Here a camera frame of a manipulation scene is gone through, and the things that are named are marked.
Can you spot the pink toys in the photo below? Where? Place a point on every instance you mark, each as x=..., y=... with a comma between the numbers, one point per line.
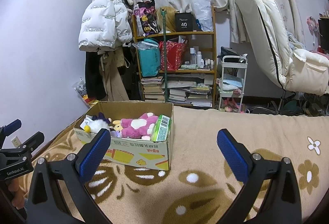
x=232, y=105

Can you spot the white trolley cart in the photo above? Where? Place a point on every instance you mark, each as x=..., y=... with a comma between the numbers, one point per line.
x=245, y=85

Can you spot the green tissue pack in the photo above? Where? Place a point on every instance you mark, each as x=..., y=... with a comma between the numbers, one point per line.
x=160, y=130

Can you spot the colourful plastic bag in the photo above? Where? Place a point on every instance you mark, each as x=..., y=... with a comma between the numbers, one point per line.
x=83, y=92

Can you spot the blue white folded cloths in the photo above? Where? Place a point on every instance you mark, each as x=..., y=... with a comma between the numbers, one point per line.
x=231, y=82

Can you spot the white puffer jacket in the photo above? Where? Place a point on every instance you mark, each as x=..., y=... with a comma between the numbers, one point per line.
x=102, y=21

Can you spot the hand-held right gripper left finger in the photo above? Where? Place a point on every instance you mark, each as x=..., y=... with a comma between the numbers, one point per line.
x=93, y=155

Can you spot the white padded recliner chair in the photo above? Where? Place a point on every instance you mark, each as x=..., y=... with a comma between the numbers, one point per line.
x=257, y=21

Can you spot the pink desk fan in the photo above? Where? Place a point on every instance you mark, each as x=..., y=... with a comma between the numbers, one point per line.
x=313, y=24

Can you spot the black bag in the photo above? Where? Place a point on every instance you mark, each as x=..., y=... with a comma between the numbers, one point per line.
x=231, y=54

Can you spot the purple grey plush toy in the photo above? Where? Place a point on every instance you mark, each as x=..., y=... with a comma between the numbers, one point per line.
x=99, y=116

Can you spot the white fluffy duck plush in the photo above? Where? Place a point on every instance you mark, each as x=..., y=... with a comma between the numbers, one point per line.
x=99, y=126

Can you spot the printed cardboard box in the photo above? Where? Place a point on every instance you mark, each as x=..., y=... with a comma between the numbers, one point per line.
x=144, y=154

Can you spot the white wall socket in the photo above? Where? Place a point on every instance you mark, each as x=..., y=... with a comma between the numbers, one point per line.
x=16, y=141

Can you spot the cartoon patterned bag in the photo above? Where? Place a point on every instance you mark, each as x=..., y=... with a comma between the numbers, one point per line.
x=145, y=21

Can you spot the black monitor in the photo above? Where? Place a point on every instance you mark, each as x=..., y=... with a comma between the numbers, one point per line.
x=323, y=32

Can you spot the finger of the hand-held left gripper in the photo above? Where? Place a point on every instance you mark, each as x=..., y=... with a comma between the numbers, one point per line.
x=11, y=126
x=23, y=143

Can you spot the teal bag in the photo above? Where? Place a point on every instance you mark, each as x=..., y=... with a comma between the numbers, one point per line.
x=149, y=62

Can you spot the red patterned bag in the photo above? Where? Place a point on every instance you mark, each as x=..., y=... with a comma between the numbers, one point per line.
x=172, y=55

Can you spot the small yellow rabbit plush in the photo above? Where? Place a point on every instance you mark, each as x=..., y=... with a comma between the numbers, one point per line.
x=117, y=125

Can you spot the beige patterned blanket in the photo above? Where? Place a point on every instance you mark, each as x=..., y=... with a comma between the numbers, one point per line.
x=231, y=136

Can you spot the white plastic bag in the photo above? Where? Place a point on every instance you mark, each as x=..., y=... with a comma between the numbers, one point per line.
x=203, y=13

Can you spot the stack of old books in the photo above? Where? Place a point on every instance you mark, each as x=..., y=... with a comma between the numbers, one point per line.
x=153, y=90

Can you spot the pink bear plush toy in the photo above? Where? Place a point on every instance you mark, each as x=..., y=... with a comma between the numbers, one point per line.
x=136, y=126

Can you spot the beige hanging coat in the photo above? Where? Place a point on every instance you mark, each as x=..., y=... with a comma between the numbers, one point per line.
x=115, y=80

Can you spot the black box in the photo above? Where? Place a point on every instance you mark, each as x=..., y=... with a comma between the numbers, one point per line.
x=183, y=22

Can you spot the black hanging coat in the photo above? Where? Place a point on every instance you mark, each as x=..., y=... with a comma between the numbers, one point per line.
x=93, y=74

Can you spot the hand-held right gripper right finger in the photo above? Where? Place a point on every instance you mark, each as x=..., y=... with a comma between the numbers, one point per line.
x=232, y=158

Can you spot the green pole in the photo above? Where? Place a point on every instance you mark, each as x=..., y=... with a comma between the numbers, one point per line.
x=165, y=64

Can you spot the green folded cloth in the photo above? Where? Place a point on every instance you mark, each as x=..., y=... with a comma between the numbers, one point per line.
x=189, y=66

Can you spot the pile of books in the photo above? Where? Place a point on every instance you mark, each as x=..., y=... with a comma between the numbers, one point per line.
x=190, y=92

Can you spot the blonde wig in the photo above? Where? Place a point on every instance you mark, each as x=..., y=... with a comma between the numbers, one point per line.
x=171, y=18

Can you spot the wooden shelf unit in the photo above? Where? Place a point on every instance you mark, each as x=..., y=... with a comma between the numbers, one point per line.
x=214, y=59

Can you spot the group of white bottles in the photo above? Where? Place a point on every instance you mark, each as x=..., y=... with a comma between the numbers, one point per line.
x=199, y=58

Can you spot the person's left hand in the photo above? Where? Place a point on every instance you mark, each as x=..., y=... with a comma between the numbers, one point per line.
x=18, y=195

